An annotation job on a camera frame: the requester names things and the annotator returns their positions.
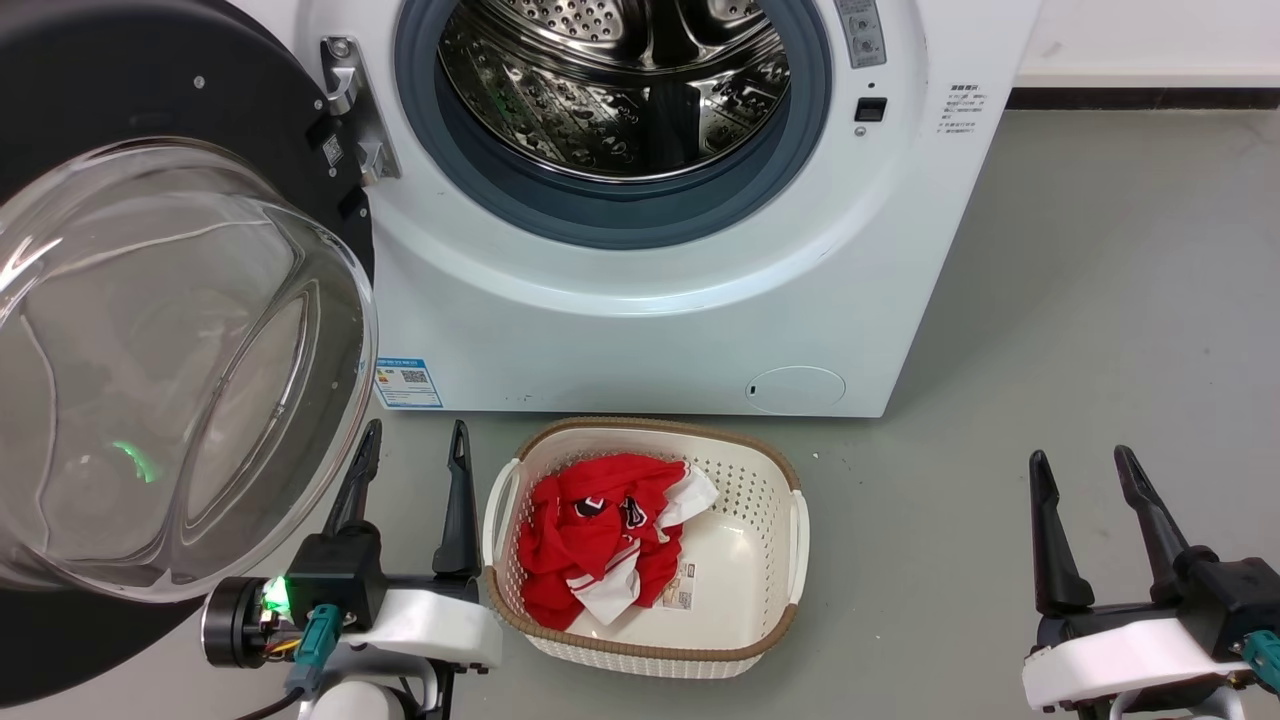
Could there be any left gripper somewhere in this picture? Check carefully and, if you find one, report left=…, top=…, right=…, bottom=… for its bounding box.
left=200, top=418, right=502, bottom=671

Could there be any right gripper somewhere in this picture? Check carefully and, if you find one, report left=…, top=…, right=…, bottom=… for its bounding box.
left=1021, top=445, right=1280, bottom=714

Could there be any black round glass washer door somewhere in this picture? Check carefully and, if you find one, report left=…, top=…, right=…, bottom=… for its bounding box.
left=0, top=0, right=380, bottom=707

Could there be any teal connector left gripper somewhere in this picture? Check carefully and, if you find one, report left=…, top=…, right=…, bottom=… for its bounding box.
left=288, top=603, right=347, bottom=693

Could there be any teal connector gripper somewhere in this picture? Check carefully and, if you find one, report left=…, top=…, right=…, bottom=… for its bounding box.
left=288, top=603, right=347, bottom=693
left=1242, top=630, right=1280, bottom=693

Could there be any teal connector right gripper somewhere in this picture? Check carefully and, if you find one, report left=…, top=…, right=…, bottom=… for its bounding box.
left=1242, top=630, right=1280, bottom=693

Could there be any white front-load washing machine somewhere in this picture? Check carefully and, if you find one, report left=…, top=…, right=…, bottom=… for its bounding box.
left=228, top=0, right=1042, bottom=419

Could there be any metal door hinge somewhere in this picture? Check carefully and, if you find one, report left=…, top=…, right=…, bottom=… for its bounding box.
left=319, top=37, right=403, bottom=187

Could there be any blue energy label sticker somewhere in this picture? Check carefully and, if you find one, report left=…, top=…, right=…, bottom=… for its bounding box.
left=374, top=357, right=444, bottom=410

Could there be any red and white jersey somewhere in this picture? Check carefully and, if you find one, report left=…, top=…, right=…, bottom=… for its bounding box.
left=516, top=454, right=720, bottom=632

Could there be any paper label inside basket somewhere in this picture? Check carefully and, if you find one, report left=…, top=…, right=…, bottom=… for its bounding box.
left=660, top=562, right=699, bottom=612

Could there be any white plastic laundry basket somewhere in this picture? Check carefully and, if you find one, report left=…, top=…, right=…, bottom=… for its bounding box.
left=482, top=417, right=810, bottom=680

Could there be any round white filter cover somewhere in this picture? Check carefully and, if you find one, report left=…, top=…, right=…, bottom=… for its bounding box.
left=745, top=365, right=848, bottom=415

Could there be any steel washer drum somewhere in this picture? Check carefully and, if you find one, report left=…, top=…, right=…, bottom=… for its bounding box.
left=437, top=0, right=793, bottom=185

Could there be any black text warning label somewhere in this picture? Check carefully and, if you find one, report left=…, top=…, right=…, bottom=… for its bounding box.
left=938, top=83, right=990, bottom=137

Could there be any grey instruction sticker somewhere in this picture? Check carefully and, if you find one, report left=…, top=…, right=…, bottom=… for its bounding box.
left=834, top=0, right=889, bottom=70

